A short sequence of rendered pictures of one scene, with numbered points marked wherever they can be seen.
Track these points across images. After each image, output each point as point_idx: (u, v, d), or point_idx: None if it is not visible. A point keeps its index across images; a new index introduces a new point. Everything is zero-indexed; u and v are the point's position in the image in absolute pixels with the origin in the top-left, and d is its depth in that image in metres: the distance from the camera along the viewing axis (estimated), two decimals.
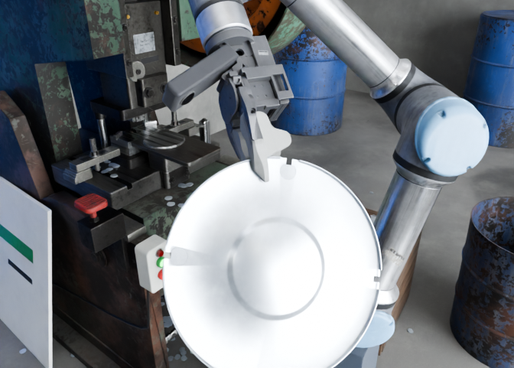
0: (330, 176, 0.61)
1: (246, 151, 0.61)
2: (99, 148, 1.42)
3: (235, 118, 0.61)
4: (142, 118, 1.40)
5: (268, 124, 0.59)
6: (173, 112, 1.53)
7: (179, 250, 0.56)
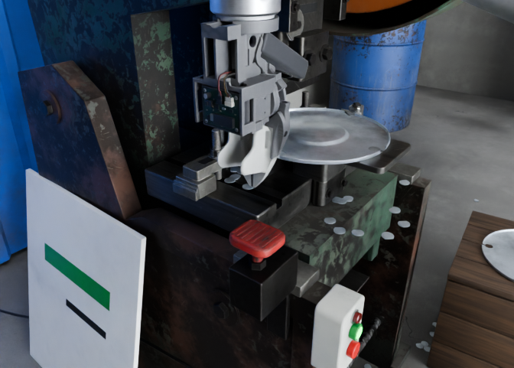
0: (360, 159, 0.79)
1: None
2: (210, 144, 0.97)
3: None
4: None
5: (229, 136, 0.55)
6: (305, 95, 1.07)
7: (349, 117, 0.99)
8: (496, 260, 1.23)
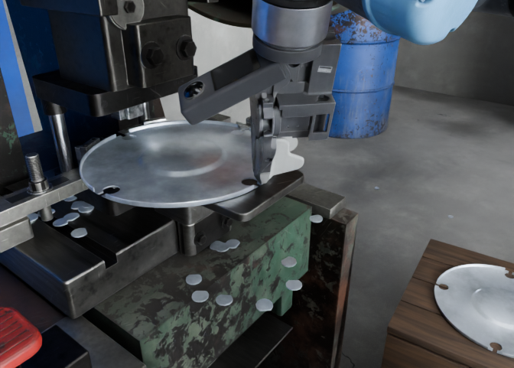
0: (156, 125, 0.78)
1: None
2: (55, 170, 0.73)
3: None
4: (139, 114, 0.71)
5: (284, 152, 0.53)
6: None
7: None
8: (450, 307, 0.99)
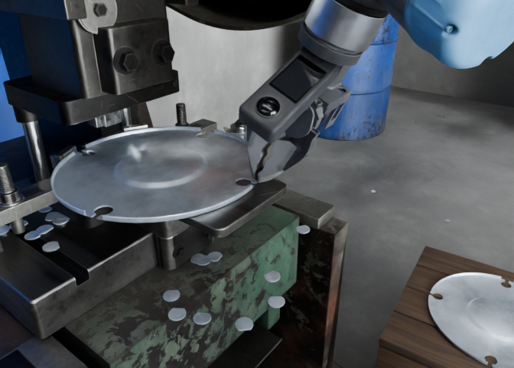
0: (61, 200, 0.55)
1: (262, 150, 0.57)
2: (30, 179, 0.70)
3: None
4: (118, 121, 0.68)
5: None
6: (179, 109, 0.80)
7: None
8: (444, 318, 0.96)
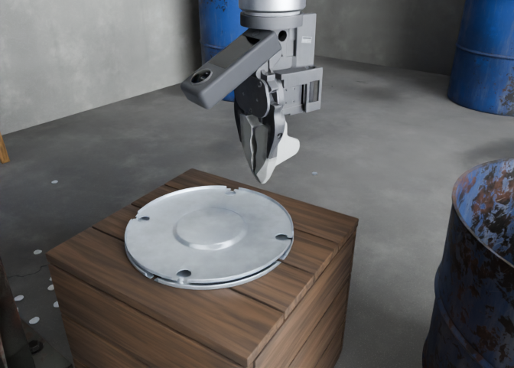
0: (156, 201, 0.87)
1: (253, 146, 0.58)
2: None
3: (252, 112, 0.55)
4: None
5: (284, 134, 0.56)
6: None
7: None
8: None
